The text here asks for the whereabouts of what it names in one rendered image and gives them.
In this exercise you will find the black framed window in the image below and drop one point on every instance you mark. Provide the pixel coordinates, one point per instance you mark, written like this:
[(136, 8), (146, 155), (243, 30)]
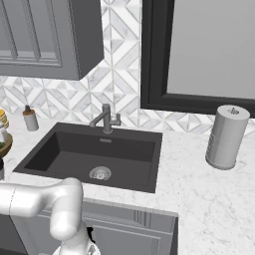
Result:
[(199, 50)]

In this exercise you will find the yellow striped jar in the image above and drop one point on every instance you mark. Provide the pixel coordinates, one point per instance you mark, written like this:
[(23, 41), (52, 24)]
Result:
[(3, 119)]

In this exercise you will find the dark grey sink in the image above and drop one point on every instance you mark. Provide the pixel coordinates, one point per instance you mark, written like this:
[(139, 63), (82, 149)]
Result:
[(99, 159)]

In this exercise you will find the grey base cupboard door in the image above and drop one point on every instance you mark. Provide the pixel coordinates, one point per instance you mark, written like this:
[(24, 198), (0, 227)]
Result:
[(132, 237)]

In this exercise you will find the grey base cupboard panel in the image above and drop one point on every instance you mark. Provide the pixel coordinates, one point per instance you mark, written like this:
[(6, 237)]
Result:
[(33, 232)]

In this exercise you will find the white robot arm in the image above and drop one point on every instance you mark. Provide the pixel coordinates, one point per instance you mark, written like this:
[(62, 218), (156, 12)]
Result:
[(63, 202)]

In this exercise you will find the grey paper towel roll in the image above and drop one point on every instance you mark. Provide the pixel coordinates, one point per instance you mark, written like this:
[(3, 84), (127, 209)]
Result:
[(227, 136)]

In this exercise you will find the grey tap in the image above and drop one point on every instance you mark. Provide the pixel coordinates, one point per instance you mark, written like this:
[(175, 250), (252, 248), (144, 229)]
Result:
[(106, 119)]

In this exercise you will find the brown bowl with food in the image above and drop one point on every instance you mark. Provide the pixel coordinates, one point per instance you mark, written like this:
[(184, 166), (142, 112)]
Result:
[(4, 143)]

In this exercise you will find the grey soap dispenser bottle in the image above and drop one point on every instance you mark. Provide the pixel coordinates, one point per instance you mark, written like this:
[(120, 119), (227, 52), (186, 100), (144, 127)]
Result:
[(31, 120)]

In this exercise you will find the grey wall cupboard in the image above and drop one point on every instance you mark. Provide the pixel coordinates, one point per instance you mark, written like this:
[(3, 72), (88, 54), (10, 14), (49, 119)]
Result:
[(50, 36)]

